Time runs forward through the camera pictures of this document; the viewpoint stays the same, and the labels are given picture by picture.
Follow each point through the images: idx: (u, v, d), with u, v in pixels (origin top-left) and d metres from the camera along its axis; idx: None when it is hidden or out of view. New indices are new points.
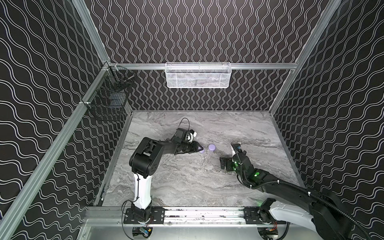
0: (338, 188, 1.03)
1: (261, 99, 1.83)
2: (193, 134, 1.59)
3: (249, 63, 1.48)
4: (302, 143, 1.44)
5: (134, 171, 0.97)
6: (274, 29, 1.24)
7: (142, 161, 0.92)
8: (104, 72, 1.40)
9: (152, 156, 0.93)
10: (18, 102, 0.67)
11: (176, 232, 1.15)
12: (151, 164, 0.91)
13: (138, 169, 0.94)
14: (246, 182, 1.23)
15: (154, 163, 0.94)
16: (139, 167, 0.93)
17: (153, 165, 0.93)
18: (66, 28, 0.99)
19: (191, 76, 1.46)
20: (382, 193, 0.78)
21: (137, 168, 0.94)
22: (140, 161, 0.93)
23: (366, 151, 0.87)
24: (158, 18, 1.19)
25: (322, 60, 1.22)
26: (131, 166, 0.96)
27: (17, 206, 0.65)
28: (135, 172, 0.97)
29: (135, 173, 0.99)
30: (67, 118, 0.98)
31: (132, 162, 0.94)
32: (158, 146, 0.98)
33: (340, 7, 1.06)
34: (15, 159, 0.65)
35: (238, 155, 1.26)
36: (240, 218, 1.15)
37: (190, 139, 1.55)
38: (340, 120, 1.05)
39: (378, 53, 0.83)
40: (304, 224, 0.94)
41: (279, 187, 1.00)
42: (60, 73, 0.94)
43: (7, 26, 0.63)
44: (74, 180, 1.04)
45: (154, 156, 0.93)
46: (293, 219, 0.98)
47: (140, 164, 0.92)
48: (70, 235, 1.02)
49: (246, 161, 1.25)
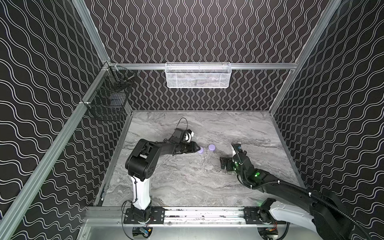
0: (339, 188, 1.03)
1: (261, 99, 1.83)
2: (191, 134, 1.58)
3: (249, 63, 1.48)
4: (302, 143, 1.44)
5: (130, 174, 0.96)
6: (274, 29, 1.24)
7: (138, 164, 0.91)
8: (104, 72, 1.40)
9: (148, 158, 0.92)
10: (18, 102, 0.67)
11: (176, 232, 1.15)
12: (148, 167, 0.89)
13: (135, 173, 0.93)
14: (246, 183, 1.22)
15: (151, 166, 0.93)
16: (136, 170, 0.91)
17: (151, 168, 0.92)
18: (66, 28, 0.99)
19: (191, 76, 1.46)
20: (382, 193, 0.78)
21: (133, 171, 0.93)
22: (136, 164, 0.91)
23: (366, 151, 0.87)
24: (158, 18, 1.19)
25: (322, 60, 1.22)
26: (128, 169, 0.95)
27: (17, 206, 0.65)
28: (131, 175, 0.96)
29: (132, 176, 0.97)
30: (67, 118, 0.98)
31: (128, 165, 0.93)
32: (155, 148, 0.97)
33: (340, 7, 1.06)
34: (15, 159, 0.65)
35: (238, 155, 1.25)
36: (240, 218, 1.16)
37: (189, 139, 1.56)
38: (340, 120, 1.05)
39: (378, 53, 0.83)
40: (304, 224, 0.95)
41: (279, 188, 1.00)
42: (60, 73, 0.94)
43: (7, 26, 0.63)
44: (74, 180, 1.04)
45: (150, 158, 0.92)
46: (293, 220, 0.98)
47: (136, 166, 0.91)
48: (70, 235, 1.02)
49: (247, 161, 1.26)
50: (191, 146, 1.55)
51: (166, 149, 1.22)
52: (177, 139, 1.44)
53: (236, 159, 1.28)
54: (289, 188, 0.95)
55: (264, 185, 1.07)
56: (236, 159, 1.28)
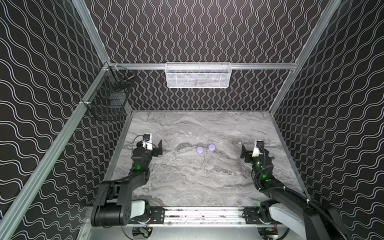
0: (338, 188, 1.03)
1: (261, 99, 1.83)
2: (149, 142, 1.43)
3: (249, 63, 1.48)
4: (302, 143, 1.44)
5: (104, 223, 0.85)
6: (274, 29, 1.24)
7: (108, 212, 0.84)
8: (104, 72, 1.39)
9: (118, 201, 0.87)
10: (18, 102, 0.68)
11: (176, 232, 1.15)
12: (122, 211, 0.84)
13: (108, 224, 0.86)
14: (257, 183, 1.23)
15: (127, 207, 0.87)
16: (109, 218, 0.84)
17: (126, 209, 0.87)
18: (66, 28, 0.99)
19: (191, 76, 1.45)
20: (382, 193, 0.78)
21: (107, 220, 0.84)
22: (107, 210, 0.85)
23: (366, 151, 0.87)
24: (158, 18, 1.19)
25: (322, 60, 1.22)
26: (98, 223, 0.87)
27: (17, 205, 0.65)
28: (106, 223, 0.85)
29: (107, 224, 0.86)
30: (67, 119, 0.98)
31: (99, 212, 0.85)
32: (124, 189, 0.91)
33: (340, 7, 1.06)
34: (15, 159, 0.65)
35: (264, 159, 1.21)
36: (240, 218, 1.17)
37: (149, 151, 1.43)
38: (340, 120, 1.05)
39: (378, 53, 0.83)
40: (302, 232, 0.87)
41: (282, 192, 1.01)
42: (60, 73, 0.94)
43: (7, 26, 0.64)
44: (74, 180, 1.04)
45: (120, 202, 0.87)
46: (291, 225, 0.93)
47: (110, 212, 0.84)
48: (70, 235, 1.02)
49: (269, 167, 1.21)
50: (159, 150, 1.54)
51: (135, 182, 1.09)
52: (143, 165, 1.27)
53: (260, 161, 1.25)
54: (289, 193, 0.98)
55: (271, 189, 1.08)
56: (260, 160, 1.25)
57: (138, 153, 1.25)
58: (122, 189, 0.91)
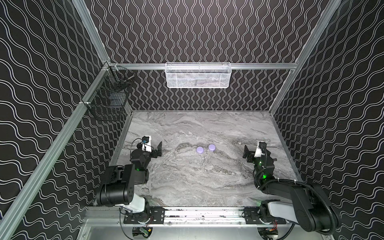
0: (338, 188, 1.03)
1: (261, 99, 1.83)
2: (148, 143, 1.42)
3: (249, 63, 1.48)
4: (302, 143, 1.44)
5: (108, 202, 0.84)
6: (274, 29, 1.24)
7: (113, 191, 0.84)
8: (104, 72, 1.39)
9: (122, 181, 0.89)
10: (17, 102, 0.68)
11: (176, 232, 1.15)
12: (127, 190, 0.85)
13: (112, 204, 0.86)
14: (257, 182, 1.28)
15: (130, 186, 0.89)
16: (113, 196, 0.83)
17: (130, 188, 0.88)
18: (66, 28, 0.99)
19: (191, 76, 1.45)
20: (382, 193, 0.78)
21: (111, 198, 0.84)
22: (111, 189, 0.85)
23: (366, 151, 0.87)
24: (158, 18, 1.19)
25: (322, 60, 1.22)
26: (102, 204, 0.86)
27: (18, 205, 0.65)
28: (110, 201, 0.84)
29: (111, 203, 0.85)
30: (67, 119, 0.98)
31: (103, 191, 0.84)
32: (128, 170, 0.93)
33: (340, 7, 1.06)
34: (15, 159, 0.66)
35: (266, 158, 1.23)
36: (240, 218, 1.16)
37: (147, 152, 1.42)
38: (340, 120, 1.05)
39: (378, 53, 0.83)
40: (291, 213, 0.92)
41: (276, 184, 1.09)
42: (60, 73, 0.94)
43: (7, 27, 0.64)
44: (74, 180, 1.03)
45: (124, 181, 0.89)
46: (288, 215, 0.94)
47: (114, 190, 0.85)
48: (70, 235, 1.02)
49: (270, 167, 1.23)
50: (158, 151, 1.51)
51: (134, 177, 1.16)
52: (142, 165, 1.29)
53: (262, 161, 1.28)
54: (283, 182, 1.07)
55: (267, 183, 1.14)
56: (262, 160, 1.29)
57: (136, 155, 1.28)
58: (127, 170, 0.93)
